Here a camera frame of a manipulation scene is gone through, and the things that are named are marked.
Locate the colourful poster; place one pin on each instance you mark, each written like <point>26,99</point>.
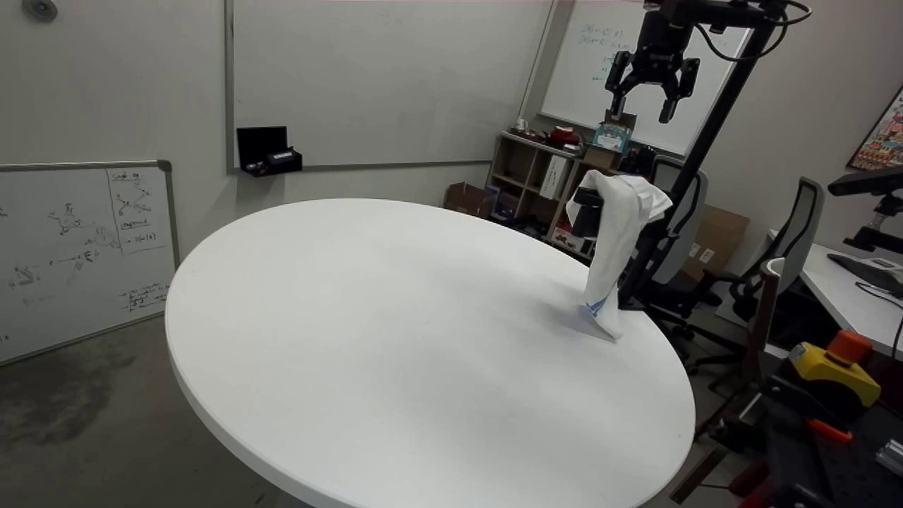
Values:
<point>883,141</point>

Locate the dark brown floor box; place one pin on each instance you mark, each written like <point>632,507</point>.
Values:
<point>465,198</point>

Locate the black office chair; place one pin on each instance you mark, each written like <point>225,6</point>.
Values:
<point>695,298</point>

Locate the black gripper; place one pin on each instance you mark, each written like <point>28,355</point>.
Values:
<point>664,43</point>

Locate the black clamp-on stand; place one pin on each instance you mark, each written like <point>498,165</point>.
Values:
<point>715,123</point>

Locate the brown cardboard box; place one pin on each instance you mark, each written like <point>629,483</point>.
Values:
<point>721,242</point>

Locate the white desk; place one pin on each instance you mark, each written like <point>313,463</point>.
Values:
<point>848,298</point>

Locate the red item on shelf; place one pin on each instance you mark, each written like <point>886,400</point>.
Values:
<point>564,137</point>

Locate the black box on shelf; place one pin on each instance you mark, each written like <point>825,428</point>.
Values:
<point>269,157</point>

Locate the whiteboard with black scribbles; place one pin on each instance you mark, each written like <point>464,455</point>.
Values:
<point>73,254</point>

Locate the teal picture box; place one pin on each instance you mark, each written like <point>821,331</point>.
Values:
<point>609,140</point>

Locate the white towel with blue stripes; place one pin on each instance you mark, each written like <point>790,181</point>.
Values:
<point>620,226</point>

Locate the wooden shelf unit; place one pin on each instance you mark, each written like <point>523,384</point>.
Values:
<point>525,173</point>

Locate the whiteboard with green writing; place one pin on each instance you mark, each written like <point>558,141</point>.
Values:
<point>582,86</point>

